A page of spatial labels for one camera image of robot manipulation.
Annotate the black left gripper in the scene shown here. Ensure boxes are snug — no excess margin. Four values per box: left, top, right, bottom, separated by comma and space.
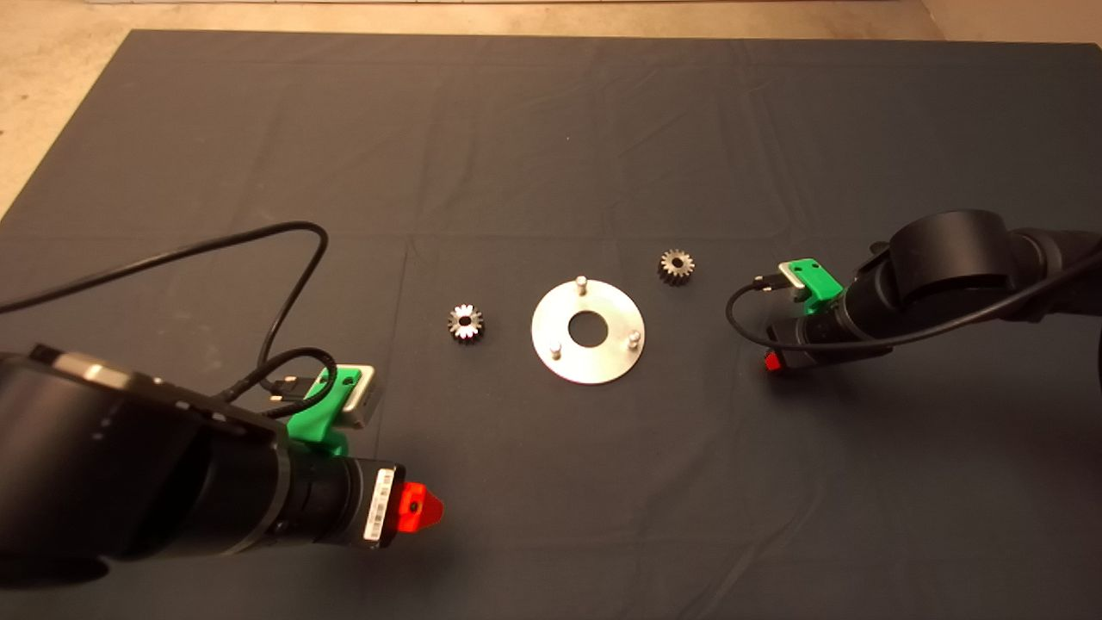
340, 459, 444, 552

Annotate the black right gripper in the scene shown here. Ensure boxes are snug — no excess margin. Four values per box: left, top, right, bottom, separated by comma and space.
765, 317, 832, 373

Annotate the small steel planetary gear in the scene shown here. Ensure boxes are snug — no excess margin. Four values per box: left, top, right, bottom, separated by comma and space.
448, 303, 486, 344
658, 249, 696, 288

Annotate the round metal carrier plate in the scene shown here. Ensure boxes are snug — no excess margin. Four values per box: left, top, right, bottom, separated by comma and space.
531, 275, 646, 386

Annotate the dark grey table cloth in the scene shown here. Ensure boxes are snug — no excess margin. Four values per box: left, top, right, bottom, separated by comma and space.
0, 28, 1102, 620

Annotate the black right camera cable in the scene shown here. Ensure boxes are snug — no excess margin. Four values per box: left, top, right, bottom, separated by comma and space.
726, 250, 1102, 356

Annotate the black camera cable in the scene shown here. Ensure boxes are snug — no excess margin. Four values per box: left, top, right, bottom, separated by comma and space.
726, 250, 1102, 356
0, 220, 338, 420

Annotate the green right camera mount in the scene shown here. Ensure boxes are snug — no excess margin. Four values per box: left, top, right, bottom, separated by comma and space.
788, 258, 846, 313

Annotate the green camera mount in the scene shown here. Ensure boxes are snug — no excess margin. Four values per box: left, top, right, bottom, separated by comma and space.
287, 366, 362, 457
788, 258, 846, 313

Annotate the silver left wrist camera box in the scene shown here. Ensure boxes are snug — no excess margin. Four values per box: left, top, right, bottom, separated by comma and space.
331, 364, 377, 429

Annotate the green left camera mount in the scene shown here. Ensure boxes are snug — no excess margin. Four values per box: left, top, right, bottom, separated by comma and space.
287, 366, 362, 457

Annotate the black left camera cable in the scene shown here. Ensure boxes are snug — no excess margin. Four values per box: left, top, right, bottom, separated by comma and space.
0, 220, 338, 420

